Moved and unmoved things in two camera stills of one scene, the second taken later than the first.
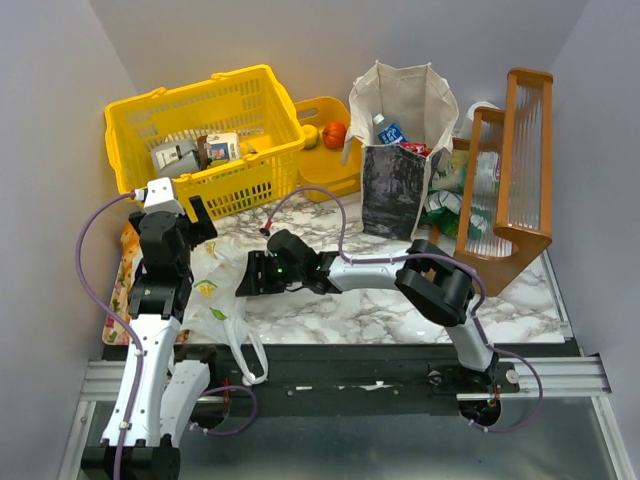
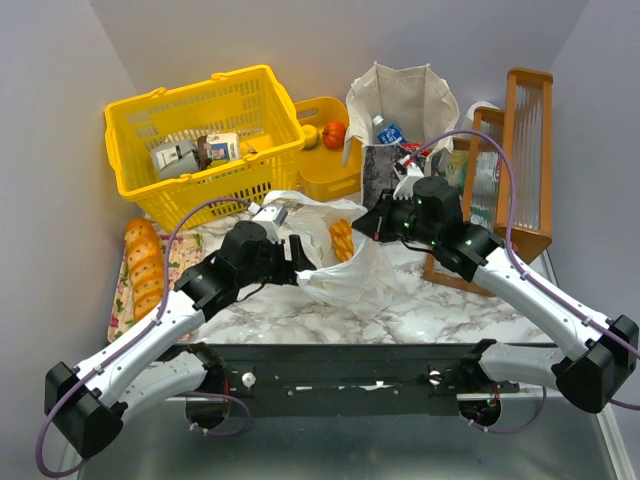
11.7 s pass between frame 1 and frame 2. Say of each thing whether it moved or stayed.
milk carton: stayed
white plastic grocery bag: moved
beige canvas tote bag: stayed
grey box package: stayed
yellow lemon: stayed
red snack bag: stayed
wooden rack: stayed
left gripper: moved
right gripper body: moved
